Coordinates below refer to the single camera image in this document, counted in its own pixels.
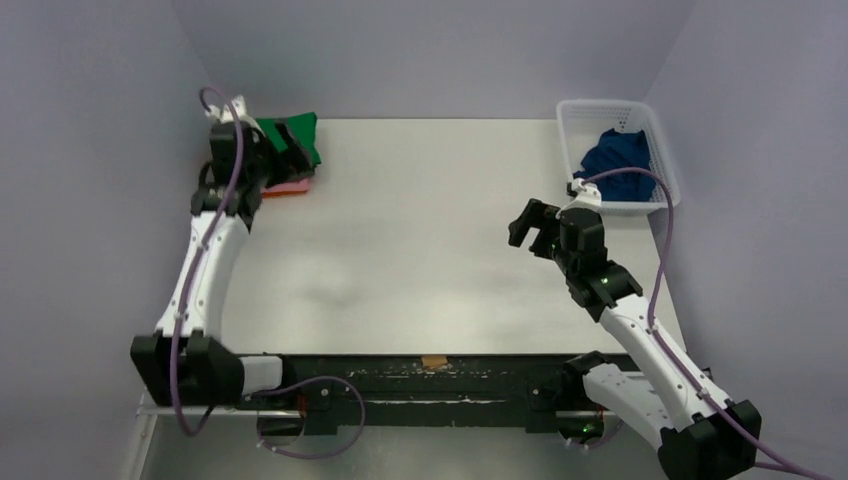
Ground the green t-shirt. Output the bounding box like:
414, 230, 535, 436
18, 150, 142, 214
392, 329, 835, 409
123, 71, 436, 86
256, 112, 322, 168

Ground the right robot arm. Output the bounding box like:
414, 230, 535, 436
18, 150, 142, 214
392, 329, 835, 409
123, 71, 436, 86
508, 199, 762, 479

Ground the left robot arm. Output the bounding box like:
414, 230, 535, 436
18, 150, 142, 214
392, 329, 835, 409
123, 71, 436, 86
130, 113, 321, 409

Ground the pink folded t-shirt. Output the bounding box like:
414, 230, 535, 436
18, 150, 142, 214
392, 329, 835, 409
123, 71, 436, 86
262, 178, 312, 192

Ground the orange folded t-shirt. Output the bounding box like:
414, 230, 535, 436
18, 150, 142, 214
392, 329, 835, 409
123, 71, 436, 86
262, 190, 309, 199

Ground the white plastic basket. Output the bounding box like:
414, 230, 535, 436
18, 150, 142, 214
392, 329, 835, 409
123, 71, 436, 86
556, 99, 680, 216

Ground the blue crumpled t-shirt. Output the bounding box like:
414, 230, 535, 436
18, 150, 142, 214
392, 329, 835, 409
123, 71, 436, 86
575, 129, 656, 202

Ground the brown tape piece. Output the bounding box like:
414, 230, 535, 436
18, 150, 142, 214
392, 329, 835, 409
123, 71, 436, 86
421, 355, 449, 370

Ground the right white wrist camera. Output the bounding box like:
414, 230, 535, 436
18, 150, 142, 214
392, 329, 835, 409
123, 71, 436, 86
563, 178, 602, 213

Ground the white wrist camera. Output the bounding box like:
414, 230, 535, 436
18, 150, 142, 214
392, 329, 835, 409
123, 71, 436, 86
563, 178, 602, 213
200, 95, 262, 131

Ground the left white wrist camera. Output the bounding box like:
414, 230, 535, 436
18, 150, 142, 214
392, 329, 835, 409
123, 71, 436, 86
200, 95, 262, 131

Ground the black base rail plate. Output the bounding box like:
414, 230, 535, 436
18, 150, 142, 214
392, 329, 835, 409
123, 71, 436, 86
236, 354, 601, 435

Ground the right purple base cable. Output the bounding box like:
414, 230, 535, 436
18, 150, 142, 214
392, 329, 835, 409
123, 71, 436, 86
564, 423, 621, 451

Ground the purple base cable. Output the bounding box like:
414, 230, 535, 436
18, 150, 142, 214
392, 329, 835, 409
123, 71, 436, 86
564, 423, 621, 451
256, 376, 367, 462

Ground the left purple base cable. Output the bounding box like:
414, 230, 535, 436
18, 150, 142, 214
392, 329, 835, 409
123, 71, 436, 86
256, 376, 367, 462

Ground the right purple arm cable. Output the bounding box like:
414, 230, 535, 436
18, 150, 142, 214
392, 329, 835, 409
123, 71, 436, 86
579, 166, 829, 480

